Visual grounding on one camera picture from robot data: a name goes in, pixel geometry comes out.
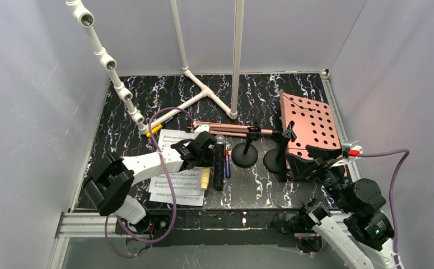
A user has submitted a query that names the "black microphone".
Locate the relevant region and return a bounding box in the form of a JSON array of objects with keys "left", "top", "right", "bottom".
[{"left": 213, "top": 134, "right": 226, "bottom": 191}]

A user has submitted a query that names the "aluminium frame rail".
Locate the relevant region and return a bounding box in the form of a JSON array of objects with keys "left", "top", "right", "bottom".
[{"left": 48, "top": 211, "right": 403, "bottom": 269}]

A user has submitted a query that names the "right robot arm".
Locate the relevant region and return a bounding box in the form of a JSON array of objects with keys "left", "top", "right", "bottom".
[{"left": 286, "top": 144, "right": 404, "bottom": 268}]

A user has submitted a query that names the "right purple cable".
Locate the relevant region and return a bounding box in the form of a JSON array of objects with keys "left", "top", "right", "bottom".
[{"left": 356, "top": 149, "right": 411, "bottom": 269}]

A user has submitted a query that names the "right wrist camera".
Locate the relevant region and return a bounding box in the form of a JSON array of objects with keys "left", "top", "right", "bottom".
[{"left": 332, "top": 140, "right": 363, "bottom": 167}]

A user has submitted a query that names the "white PVC pipe frame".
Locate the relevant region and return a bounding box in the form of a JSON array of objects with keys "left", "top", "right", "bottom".
[{"left": 65, "top": 0, "right": 246, "bottom": 135}]

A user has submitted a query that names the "purple cable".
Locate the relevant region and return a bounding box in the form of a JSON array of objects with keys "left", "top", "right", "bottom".
[
  {"left": 104, "top": 108, "right": 199, "bottom": 259},
  {"left": 356, "top": 149, "right": 411, "bottom": 269}
]

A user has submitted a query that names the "yellow toy microphone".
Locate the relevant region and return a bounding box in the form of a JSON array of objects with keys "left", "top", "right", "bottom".
[{"left": 200, "top": 168, "right": 211, "bottom": 191}]

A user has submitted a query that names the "sheet music page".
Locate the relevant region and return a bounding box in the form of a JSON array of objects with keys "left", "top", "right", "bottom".
[
  {"left": 148, "top": 129, "right": 202, "bottom": 195},
  {"left": 150, "top": 189, "right": 205, "bottom": 206}
]

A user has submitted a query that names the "pink music stand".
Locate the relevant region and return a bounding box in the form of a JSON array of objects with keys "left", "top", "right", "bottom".
[{"left": 186, "top": 89, "right": 347, "bottom": 179}]

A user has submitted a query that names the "blue red screwdriver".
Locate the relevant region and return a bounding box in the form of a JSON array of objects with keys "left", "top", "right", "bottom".
[{"left": 224, "top": 150, "right": 231, "bottom": 179}]

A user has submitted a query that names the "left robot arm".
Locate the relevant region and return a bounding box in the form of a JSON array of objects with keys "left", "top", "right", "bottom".
[{"left": 83, "top": 131, "right": 217, "bottom": 224}]

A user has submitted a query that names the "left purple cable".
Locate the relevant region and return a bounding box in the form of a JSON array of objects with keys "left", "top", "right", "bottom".
[{"left": 104, "top": 108, "right": 199, "bottom": 259}]

